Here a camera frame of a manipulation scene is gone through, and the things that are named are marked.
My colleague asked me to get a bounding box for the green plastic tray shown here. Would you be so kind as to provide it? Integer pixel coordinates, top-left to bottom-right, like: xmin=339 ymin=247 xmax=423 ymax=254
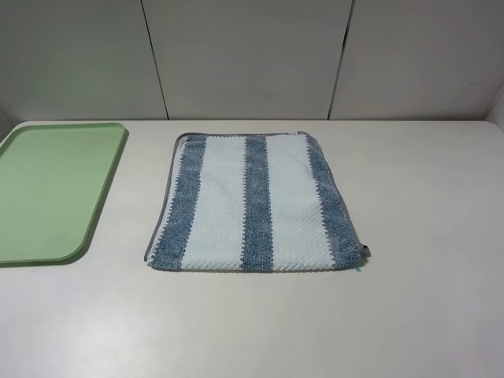
xmin=1 ymin=123 xmax=128 ymax=265

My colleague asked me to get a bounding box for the blue white striped towel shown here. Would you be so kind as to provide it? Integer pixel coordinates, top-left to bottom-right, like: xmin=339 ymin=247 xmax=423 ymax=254
xmin=144 ymin=132 xmax=371 ymax=272

